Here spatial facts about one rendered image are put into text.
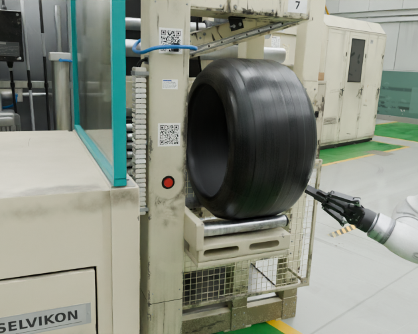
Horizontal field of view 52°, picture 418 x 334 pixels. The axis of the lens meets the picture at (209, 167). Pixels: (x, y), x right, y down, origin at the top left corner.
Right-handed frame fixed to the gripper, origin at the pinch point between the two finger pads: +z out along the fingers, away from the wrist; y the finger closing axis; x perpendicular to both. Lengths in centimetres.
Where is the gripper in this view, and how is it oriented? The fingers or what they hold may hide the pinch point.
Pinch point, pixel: (315, 193)
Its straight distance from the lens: 150.7
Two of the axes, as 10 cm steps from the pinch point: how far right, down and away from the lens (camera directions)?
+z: -8.5, -4.7, 2.3
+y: -2.3, 7.3, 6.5
